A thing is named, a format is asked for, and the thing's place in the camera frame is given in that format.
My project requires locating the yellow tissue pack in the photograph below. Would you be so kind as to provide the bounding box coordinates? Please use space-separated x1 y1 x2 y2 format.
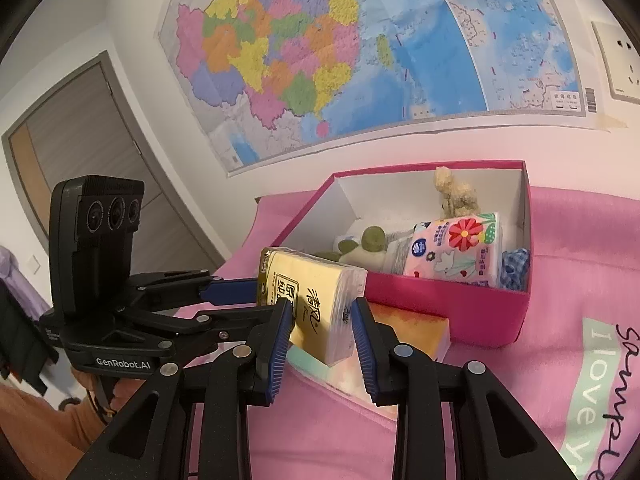
257 247 368 366

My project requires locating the blue gingham scrunchie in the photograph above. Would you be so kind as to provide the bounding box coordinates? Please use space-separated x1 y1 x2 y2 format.
500 248 530 292

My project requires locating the floral tissue pack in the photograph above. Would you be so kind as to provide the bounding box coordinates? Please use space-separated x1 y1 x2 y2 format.
404 212 502 288

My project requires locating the beige plush bear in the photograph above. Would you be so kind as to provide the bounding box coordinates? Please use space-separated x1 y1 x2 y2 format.
434 166 480 219

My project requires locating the white printed wipes packet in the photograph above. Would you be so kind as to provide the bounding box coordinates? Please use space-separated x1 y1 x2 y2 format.
383 230 413 275

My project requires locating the orange sleeve forearm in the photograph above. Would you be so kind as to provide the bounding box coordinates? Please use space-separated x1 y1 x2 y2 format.
1 384 105 479

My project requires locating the left hand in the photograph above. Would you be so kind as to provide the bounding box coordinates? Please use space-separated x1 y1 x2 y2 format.
70 367 144 422

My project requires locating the purple cloth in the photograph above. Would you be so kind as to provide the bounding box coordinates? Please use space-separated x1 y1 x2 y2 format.
0 246 50 322

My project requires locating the pink tablecloth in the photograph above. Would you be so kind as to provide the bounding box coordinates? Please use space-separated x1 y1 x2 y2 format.
171 186 640 480

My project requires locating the pastel tissue box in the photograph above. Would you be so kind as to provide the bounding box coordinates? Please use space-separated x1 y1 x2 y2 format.
288 298 450 418

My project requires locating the grey brown door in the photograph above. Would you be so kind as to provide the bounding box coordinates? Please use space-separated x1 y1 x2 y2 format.
2 52 224 273

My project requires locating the pink storage box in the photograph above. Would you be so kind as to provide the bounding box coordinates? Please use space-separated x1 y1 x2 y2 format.
273 160 533 348

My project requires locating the colourful wall map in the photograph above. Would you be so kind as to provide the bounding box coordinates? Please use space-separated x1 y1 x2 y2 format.
156 0 585 174

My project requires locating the white wall socket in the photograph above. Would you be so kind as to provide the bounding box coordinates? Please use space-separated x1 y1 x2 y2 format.
592 22 640 104

